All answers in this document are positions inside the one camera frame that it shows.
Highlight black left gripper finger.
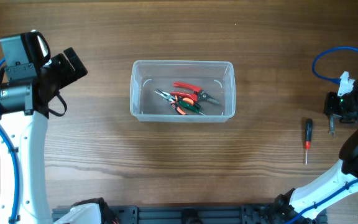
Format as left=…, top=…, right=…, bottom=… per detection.
left=63, top=47, right=88, bottom=80
left=47, top=78, right=61, bottom=93

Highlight silver wrench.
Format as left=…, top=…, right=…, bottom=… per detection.
left=329, top=114, right=336, bottom=136

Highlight black red screwdriver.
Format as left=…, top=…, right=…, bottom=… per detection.
left=305, top=119, right=313, bottom=165

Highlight clear plastic container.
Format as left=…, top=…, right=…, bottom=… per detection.
left=130, top=60, right=236, bottom=123

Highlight orange black needle-nose pliers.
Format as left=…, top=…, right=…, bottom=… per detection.
left=154, top=89, right=200, bottom=115

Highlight green handled screwdriver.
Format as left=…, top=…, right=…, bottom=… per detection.
left=178, top=100, right=204, bottom=116

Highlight red handled wire cutters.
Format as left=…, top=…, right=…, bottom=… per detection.
left=170, top=82, right=219, bottom=105

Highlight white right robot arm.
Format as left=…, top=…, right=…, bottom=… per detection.
left=268, top=73, right=358, bottom=223

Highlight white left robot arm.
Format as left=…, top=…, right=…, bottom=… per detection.
left=0, top=30, right=88, bottom=223

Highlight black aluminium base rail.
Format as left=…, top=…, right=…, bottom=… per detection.
left=52, top=202, right=326, bottom=224

